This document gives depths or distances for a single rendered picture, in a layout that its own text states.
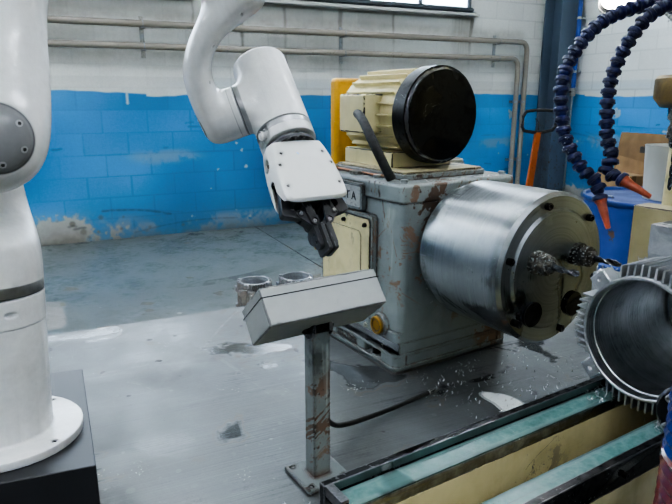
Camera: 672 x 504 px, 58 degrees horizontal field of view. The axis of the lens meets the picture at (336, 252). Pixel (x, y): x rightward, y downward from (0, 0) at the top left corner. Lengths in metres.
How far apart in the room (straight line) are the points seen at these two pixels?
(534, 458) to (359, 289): 0.30
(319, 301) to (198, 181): 5.46
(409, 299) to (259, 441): 0.38
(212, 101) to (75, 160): 5.12
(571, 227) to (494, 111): 6.74
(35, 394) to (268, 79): 0.52
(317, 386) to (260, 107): 0.40
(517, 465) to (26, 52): 0.72
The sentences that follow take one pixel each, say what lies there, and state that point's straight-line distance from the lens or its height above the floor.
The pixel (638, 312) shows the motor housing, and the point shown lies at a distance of 0.98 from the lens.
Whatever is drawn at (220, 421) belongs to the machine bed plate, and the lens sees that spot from 1.03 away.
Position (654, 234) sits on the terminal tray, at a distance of 0.90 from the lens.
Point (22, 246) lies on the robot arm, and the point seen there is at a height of 1.14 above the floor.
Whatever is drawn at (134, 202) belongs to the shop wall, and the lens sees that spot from 6.09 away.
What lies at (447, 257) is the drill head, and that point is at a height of 1.05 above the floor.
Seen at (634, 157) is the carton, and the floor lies 0.70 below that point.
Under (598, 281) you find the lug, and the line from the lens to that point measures 0.86.
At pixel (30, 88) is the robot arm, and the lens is 0.72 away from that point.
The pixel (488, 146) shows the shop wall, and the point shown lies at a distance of 7.73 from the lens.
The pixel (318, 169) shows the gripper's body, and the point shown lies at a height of 1.21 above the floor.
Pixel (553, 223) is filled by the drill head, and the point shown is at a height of 1.12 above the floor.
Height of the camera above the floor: 1.31
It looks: 14 degrees down
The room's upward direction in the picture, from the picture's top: straight up
